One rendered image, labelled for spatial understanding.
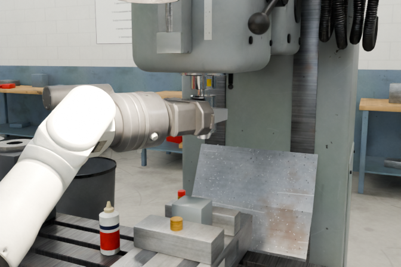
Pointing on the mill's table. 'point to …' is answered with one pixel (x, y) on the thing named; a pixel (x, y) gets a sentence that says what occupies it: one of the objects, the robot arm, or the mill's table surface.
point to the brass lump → (176, 223)
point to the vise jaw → (179, 239)
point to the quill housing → (210, 25)
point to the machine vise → (246, 231)
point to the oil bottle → (109, 230)
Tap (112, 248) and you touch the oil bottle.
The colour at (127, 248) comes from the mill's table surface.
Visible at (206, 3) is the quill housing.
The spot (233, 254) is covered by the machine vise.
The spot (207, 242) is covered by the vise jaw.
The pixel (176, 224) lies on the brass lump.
